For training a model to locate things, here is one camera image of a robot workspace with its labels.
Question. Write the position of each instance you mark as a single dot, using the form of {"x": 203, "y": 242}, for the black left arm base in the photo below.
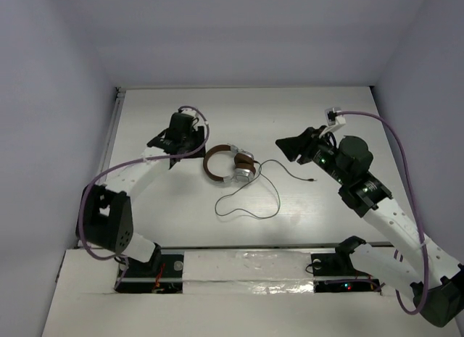
{"x": 163, "y": 275}

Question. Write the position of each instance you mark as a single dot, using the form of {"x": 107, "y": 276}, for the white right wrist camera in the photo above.
{"x": 335, "y": 120}

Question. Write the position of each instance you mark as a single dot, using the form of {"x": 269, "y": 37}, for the brown silver headphones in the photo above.
{"x": 243, "y": 169}

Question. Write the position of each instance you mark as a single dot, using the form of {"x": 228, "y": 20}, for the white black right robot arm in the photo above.
{"x": 428, "y": 276}

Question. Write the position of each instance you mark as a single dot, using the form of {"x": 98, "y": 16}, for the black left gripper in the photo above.
{"x": 197, "y": 145}

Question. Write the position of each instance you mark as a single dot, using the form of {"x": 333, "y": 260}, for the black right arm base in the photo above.
{"x": 334, "y": 273}

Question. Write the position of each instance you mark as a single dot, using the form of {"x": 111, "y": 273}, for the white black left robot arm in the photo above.
{"x": 105, "y": 218}

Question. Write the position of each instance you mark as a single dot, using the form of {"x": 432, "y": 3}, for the white foil-taped front panel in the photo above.
{"x": 226, "y": 293}

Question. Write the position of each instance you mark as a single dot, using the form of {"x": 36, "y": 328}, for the aluminium rail left edge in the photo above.
{"x": 109, "y": 140}

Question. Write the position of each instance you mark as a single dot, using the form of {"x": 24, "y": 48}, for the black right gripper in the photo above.
{"x": 293, "y": 146}

